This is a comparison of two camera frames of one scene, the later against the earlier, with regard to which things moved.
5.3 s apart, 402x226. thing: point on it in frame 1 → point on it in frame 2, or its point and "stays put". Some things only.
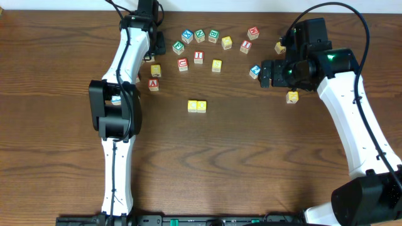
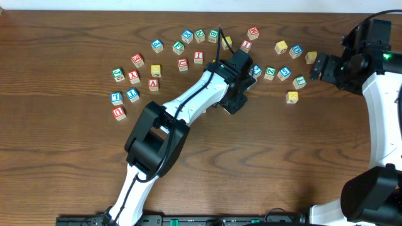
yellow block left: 156,70 stays put
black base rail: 182,220 stays put
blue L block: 116,100 stays put
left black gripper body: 159,44 → 236,102
